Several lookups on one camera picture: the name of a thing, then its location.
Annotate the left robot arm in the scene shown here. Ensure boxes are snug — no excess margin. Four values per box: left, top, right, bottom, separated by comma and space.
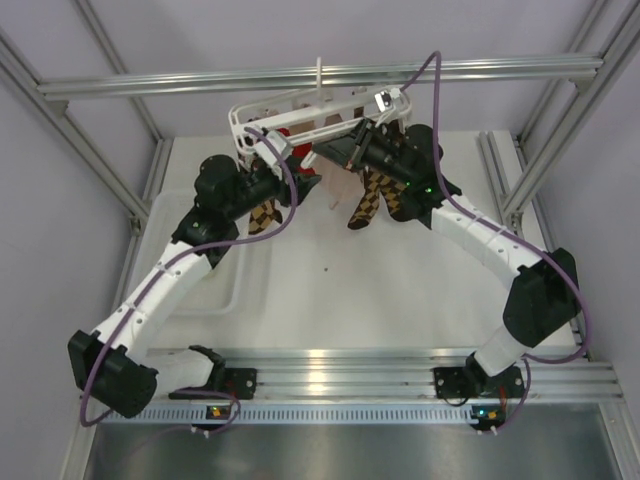
67, 155, 321, 418

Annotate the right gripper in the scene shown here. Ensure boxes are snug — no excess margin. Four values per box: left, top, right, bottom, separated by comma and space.
315, 118, 417, 188

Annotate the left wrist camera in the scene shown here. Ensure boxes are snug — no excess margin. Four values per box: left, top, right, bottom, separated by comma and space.
254, 130, 294, 166

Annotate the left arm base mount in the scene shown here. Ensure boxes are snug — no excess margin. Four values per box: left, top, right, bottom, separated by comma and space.
221, 368, 258, 400

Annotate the red sock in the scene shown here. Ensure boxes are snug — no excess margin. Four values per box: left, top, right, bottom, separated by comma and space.
278, 128, 316, 175

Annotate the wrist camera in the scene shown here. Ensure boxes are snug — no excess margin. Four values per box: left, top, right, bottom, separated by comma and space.
254, 130, 294, 166
374, 87, 405, 113

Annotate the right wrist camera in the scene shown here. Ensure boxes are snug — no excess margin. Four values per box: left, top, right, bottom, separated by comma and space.
374, 87, 405, 113

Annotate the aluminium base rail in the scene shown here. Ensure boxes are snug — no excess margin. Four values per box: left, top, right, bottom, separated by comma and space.
219, 348, 624, 404

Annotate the aluminium top crossbar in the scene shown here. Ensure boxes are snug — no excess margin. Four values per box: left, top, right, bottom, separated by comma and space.
37, 53, 604, 101

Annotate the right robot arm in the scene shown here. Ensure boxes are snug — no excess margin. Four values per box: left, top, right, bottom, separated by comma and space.
312, 119, 582, 397

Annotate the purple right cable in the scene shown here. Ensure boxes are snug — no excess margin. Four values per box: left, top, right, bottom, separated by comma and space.
399, 49, 594, 362

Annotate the slotted cable duct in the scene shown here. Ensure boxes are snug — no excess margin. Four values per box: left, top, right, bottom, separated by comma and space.
182, 398, 509, 426

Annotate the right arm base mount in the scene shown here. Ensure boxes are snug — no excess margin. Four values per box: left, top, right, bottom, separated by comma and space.
433, 367, 472, 407

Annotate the pink mesh garment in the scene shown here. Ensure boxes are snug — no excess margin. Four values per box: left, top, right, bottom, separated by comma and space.
313, 157, 364, 210

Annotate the brown checkered sock right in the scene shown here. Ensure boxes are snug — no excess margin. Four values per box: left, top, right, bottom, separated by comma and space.
347, 170, 389, 231

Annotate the white clip sock hanger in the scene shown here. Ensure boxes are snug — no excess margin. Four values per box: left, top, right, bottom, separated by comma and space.
228, 61, 412, 168

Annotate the brown checkered sock left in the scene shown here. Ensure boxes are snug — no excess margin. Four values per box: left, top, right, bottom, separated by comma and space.
248, 199, 283, 236

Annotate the dark brown checkered sock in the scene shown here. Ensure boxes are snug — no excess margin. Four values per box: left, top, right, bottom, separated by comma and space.
380, 175, 406, 222

